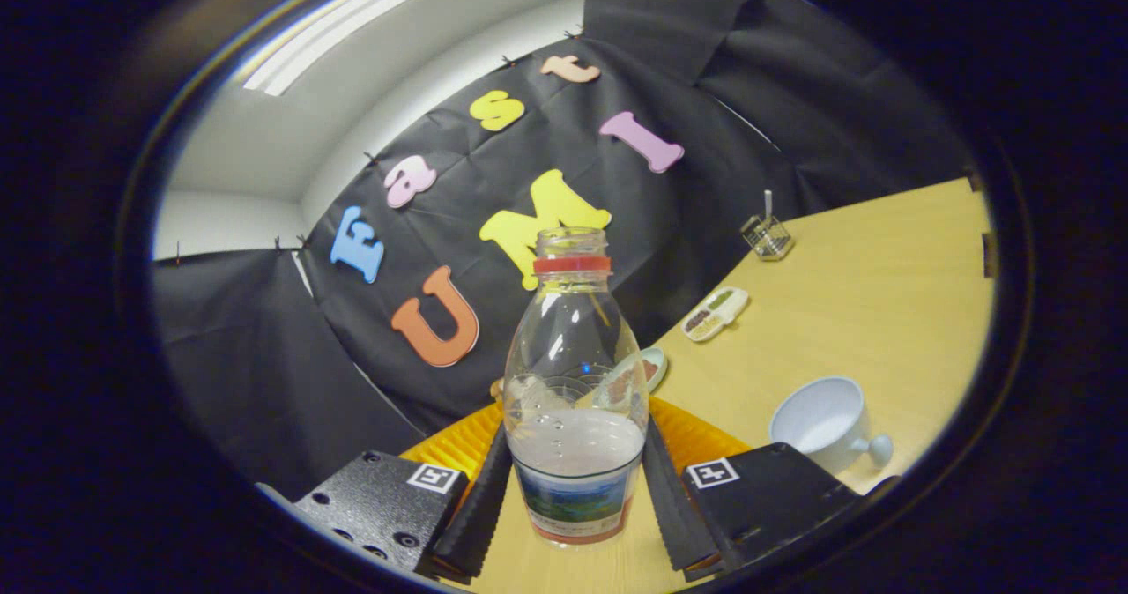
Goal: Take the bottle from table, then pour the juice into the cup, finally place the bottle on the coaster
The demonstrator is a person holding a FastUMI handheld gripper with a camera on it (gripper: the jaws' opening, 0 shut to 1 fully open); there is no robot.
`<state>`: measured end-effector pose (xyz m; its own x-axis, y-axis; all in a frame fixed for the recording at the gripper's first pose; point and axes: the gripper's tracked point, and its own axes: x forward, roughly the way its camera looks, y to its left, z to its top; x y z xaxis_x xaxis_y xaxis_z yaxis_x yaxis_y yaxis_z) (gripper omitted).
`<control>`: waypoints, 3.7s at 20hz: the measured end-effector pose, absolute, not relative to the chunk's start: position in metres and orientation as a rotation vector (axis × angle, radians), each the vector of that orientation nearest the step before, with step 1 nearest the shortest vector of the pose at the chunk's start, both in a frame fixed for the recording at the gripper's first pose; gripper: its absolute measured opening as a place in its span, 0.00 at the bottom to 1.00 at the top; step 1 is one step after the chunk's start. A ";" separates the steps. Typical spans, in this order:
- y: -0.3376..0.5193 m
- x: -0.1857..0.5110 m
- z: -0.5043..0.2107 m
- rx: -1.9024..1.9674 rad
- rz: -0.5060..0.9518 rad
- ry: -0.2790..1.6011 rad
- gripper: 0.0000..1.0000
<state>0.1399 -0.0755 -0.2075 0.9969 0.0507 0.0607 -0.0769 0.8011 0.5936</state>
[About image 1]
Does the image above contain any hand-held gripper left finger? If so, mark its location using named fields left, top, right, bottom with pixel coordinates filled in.
left=293, top=402, right=514, bottom=586

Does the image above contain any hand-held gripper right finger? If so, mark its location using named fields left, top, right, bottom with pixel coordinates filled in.
left=643, top=397, right=863, bottom=582

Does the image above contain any white cup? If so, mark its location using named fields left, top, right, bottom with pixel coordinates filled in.
left=769, top=376, right=894, bottom=476

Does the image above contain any clear plastic juice bottle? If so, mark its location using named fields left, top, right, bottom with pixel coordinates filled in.
left=503, top=227, right=650, bottom=546

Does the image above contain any round pale green plate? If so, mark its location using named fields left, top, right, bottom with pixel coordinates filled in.
left=595, top=347, right=668, bottom=410

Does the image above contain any white divided snack dish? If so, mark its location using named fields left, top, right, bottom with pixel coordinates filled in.
left=681, top=286, right=750, bottom=343

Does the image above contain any wooden table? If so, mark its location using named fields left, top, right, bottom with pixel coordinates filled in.
left=401, top=177, right=997, bottom=593

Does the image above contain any long ceiling light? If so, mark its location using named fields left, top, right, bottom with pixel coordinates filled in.
left=242, top=0, right=427, bottom=98

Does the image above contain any small wire basket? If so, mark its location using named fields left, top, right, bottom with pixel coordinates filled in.
left=741, top=214, right=793, bottom=262

